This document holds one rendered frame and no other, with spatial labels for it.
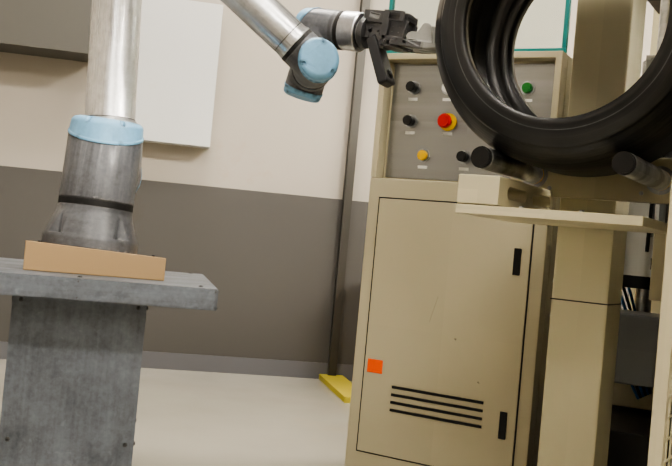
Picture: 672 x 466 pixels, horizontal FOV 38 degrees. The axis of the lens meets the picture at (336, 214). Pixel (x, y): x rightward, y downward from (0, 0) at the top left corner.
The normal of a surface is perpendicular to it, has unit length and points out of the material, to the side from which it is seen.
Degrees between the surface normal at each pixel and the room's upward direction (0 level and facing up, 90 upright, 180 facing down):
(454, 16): 90
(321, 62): 90
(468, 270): 90
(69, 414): 90
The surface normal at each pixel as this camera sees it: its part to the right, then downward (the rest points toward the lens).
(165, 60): 0.19, 0.00
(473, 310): -0.49, -0.07
